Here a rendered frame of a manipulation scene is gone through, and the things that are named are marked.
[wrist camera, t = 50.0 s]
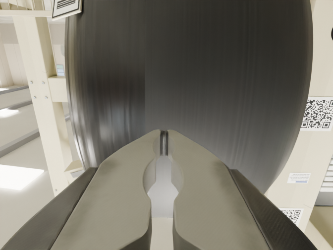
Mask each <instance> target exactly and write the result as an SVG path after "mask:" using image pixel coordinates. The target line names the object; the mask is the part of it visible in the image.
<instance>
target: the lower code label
mask: <svg viewBox="0 0 333 250"><path fill-rule="evenodd" d="M332 126H333V97H308V101H307V105H306V110H305V114H304V118H303V122H302V125H301V129H300V131H331V129H332Z"/></svg>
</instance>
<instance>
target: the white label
mask: <svg viewBox="0 0 333 250"><path fill-rule="evenodd" d="M82 1H83V0H54V3H53V11H52V21H55V20H58V19H61V18H64V17H67V16H71V15H74V14H77V13H80V12H81V11H82Z"/></svg>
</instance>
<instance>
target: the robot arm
mask: <svg viewBox="0 0 333 250"><path fill-rule="evenodd" d="M164 142H165V155H166V156H168V158H169V159H170V160H171V183H172V184H173V185H174V186H175V188H176V189H177V191H178V195H177V197H176V198H175V200H174V203H173V224H172V237H173V250H318V249H317V248H316V247H315V246H314V244H313V243H312V242H311V241H310V240H309V239H308V237H307V236H306V235H305V234H304V233H303V232H302V231H301V230H300V229H299V228H298V227H297V226H296V225H295V224H294V223H293V222H292V221H291V220H290V219H289V218H288V217H287V216H286V215H285V214H284V213H283V212H282V211H281V210H280V209H279V208H278V207H276V206H275V205H274V204H273V203H272V202H271V201H270V200H269V199H268V198H267V197H266V196H265V195H264V194H263V193H262V192H260V191H259V190H258V189H257V188H256V187H255V186H254V185H253V184H252V183H251V182H250V181H249V180H248V179H247V178H245V177H244V176H243V175H242V174H241V173H240V172H239V171H238V170H237V169H230V168H229V167H228V166H227V165H226V164H225V163H223V162H222V161H221V160H220V159H219V158H218V157H217V156H215V155H214V154H213V153H211V152H210V151H208V150H207V149H205V148H204V147H202V146H201V145H199V144H197V143H196V142H194V141H192V140H191V139H189V138H187V137H185V136H184V135H182V134H180V133H179V132H177V131H175V130H172V129H169V130H161V129H156V130H153V131H151V132H150V133H148V134H146V135H144V136H142V137H140V138H139V139H137V140H135V141H133V142H131V143H129V144H128V145H126V146H124V147H122V148H121V149H119V150H118V151H116V152H115V153H113V154H112V155H111V156H109V157H108V158H107V159H106V160H104V161H103V162H102V163H101V164H100V165H99V166H98V167H96V168H95V167H90V168H88V169H87V170H86V171H85V172H84V173H82V174H81V175H80V176H79V177H78V178H77V179H76V180H74V181H73V182H72V183H71V184H70V185H69V186H67V187H66V188H65V189H64V190H63V191H62V192H60V193H59V194H58V195H57V196H56V197H55V198H54V199H52V200H51V201H50V202H49V203H48V204H47V205H45V206H44V207H43V208H42V209H41V210H40V211H38V212H37V213H36V214H35V215H34V216H33V217H32V218H31V219H29V220H28V221H27V222H26V223H25V224H24V225H23V226H22V227H21V228H20V229H19V230H18V231H17V232H16V233H15V234H14V235H13V236H12V237H11V238H10V239H9V240H8V242H7V243H6V244H5V245H4V246H3V247H2V248H1V249H0V250H150V247H151V238H152V207H151V199H150V198H149V196H148V195H147V193H148V191H149V190H150V188H151V187H152V186H153V184H154V183H155V182H156V161H157V160H158V159H159V158H160V156H163V150H164Z"/></svg>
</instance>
